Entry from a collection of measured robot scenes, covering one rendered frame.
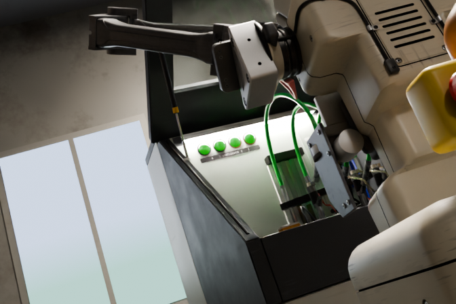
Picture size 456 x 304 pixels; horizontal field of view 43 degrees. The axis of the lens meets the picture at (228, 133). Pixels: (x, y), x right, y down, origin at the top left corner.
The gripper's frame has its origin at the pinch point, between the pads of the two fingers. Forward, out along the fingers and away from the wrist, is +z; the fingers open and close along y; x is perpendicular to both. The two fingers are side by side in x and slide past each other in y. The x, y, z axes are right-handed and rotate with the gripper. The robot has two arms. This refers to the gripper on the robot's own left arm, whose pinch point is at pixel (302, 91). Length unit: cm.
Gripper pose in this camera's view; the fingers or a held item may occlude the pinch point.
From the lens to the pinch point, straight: 163.6
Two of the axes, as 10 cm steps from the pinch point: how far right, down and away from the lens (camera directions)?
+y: -8.4, 5.0, -2.3
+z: 3.5, 8.1, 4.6
